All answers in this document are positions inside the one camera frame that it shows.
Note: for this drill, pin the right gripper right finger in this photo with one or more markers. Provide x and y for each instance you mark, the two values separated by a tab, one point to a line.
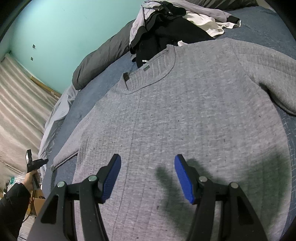
238	219

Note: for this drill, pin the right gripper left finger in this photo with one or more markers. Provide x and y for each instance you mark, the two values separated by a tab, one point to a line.
56	220

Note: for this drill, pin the grey knit sweater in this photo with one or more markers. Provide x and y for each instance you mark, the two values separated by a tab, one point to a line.
213	102

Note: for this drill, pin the pile of black grey clothes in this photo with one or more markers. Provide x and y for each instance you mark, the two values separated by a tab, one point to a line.
162	23

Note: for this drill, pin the person's left hand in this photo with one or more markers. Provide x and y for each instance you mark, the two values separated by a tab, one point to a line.
28	180

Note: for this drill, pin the cardboard box on floor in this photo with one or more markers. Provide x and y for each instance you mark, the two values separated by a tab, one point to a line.
37	200

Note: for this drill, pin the person's left black sleeve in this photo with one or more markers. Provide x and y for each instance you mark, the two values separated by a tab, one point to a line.
14	206

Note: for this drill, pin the light grey blanket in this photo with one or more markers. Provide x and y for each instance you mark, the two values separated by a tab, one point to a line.
55	120

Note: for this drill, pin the striped beige curtain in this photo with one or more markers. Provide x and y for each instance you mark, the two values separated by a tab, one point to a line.
25	108

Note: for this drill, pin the dark grey long pillow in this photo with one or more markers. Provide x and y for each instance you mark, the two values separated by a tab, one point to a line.
97	61

